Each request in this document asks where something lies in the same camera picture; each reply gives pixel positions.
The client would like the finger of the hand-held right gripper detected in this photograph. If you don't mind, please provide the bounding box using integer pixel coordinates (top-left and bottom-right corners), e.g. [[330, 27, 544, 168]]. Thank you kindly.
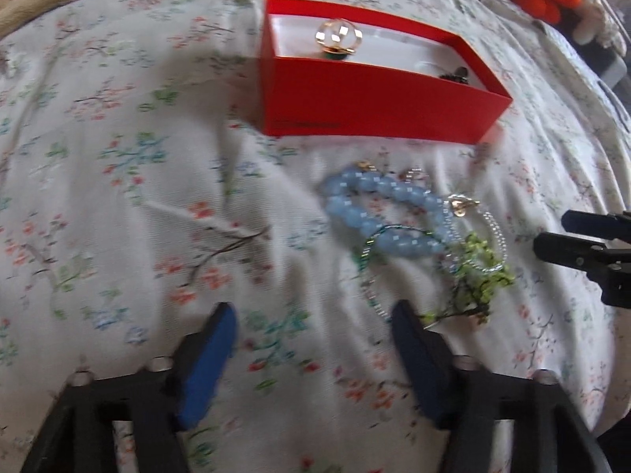
[[562, 209, 631, 241], [533, 233, 631, 277]]

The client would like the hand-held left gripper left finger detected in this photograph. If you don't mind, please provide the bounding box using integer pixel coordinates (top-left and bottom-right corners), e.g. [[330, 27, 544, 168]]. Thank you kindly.
[[20, 302, 240, 473]]

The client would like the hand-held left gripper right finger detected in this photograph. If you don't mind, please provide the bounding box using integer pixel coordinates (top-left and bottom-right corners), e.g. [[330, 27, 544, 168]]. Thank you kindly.
[[389, 300, 614, 473]]

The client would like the clear bead bracelet gold charm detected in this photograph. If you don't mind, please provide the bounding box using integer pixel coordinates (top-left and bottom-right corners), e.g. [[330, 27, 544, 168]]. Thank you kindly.
[[440, 191, 510, 275]]

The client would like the green leaf bead ornament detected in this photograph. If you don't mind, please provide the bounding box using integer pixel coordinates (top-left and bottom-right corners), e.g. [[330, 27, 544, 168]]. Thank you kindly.
[[419, 231, 517, 329]]

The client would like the thin green bead bracelet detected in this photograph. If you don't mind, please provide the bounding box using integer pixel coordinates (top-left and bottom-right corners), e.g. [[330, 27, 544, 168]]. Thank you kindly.
[[354, 224, 450, 322]]

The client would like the light blue bead bracelet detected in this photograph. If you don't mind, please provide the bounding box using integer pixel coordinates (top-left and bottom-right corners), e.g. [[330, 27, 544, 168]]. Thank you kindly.
[[320, 162, 452, 259]]

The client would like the red jewelry box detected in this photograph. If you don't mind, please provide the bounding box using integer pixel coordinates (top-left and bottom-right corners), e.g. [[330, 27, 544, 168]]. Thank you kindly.
[[259, 0, 514, 145]]

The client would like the floral bedsheet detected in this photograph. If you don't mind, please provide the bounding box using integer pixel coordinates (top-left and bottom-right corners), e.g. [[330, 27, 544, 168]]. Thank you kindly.
[[0, 0, 631, 473]]

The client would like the gold ring ornament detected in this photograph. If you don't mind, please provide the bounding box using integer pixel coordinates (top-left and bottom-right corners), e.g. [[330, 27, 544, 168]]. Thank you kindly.
[[314, 17, 364, 56]]

